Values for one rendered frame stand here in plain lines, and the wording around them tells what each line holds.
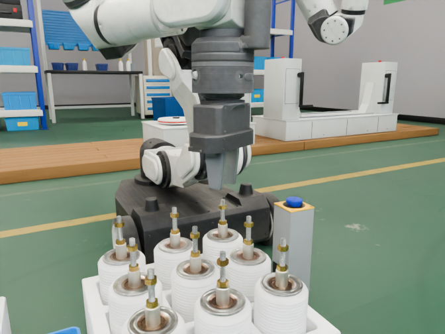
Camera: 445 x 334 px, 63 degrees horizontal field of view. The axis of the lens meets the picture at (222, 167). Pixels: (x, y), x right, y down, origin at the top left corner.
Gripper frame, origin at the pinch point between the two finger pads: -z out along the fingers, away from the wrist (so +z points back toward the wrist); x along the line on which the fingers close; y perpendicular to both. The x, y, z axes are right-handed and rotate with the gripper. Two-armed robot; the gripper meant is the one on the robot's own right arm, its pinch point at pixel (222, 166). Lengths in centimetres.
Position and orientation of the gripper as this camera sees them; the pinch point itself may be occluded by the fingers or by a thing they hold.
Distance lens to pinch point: 54.4
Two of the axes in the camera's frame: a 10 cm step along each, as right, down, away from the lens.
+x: 5.6, -1.9, 8.1
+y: -8.3, -1.3, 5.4
